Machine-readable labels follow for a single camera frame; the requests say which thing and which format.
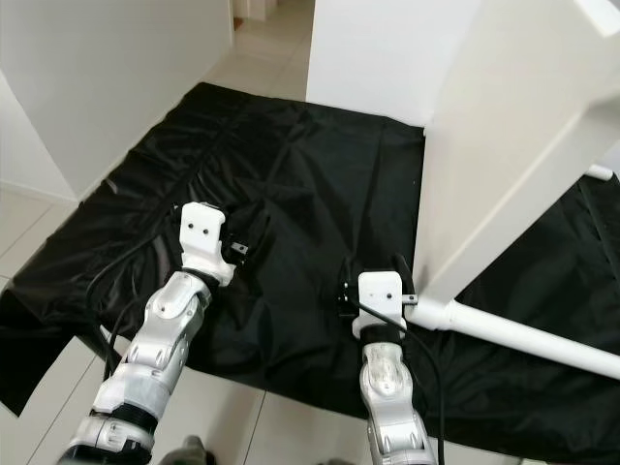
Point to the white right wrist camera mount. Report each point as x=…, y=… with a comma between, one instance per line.
x=380, y=298

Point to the grey robot left leg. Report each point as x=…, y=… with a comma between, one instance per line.
x=192, y=452

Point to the black cloth table cover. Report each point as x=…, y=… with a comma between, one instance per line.
x=329, y=194

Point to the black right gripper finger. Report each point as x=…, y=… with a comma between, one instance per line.
x=404, y=268
x=347, y=273

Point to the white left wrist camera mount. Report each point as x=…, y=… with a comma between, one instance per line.
x=205, y=237

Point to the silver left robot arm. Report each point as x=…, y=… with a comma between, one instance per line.
x=155, y=349

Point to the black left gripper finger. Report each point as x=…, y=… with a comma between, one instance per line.
x=259, y=232

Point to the white plastic table top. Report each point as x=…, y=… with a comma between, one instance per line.
x=504, y=145

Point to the black metal table frame bar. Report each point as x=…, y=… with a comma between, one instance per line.
x=95, y=347

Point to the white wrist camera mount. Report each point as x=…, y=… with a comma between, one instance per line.
x=205, y=237
x=380, y=298

